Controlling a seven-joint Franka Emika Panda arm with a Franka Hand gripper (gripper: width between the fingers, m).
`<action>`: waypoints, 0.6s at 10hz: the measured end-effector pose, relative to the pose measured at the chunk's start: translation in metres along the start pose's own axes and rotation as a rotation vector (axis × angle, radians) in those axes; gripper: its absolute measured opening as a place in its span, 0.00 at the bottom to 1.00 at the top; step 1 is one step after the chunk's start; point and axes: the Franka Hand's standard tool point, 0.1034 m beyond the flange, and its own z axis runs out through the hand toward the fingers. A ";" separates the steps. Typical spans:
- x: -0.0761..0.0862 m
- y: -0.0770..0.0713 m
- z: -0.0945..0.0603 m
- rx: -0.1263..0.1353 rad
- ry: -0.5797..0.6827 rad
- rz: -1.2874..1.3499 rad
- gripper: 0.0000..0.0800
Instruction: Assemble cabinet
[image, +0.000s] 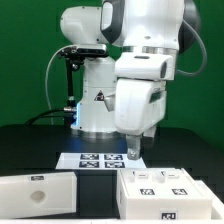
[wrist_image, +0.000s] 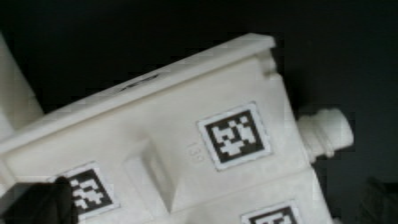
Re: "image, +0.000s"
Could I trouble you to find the white cabinet top block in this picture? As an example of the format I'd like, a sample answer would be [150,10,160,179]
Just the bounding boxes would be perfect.
[0,172,77,219]

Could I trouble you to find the white marker base sheet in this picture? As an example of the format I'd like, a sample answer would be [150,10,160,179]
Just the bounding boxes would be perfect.
[56,153,145,170]

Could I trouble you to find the black base cables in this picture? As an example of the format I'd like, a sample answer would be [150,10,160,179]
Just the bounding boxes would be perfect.
[24,107,78,127]

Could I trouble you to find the white L-shaped obstacle frame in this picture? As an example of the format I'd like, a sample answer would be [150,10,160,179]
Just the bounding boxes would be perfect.
[196,180,224,224]

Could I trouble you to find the black camera stand pole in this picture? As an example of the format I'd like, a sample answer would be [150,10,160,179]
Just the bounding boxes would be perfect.
[66,59,80,107]

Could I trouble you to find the grey camera cable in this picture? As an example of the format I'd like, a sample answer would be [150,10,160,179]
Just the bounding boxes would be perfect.
[44,45,73,127]

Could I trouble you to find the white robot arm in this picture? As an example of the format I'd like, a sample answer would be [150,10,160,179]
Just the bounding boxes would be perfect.
[60,0,200,160]

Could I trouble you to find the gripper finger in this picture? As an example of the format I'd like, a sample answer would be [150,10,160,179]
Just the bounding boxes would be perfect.
[126,135,141,160]
[143,125,157,138]

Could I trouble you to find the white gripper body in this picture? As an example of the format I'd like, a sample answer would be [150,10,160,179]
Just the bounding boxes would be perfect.
[115,78,166,135]

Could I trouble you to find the grey arm hose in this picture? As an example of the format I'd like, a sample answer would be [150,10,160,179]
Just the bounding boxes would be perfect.
[174,19,208,78]

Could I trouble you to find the white cabinet body box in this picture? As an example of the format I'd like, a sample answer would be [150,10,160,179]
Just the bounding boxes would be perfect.
[117,168,214,221]

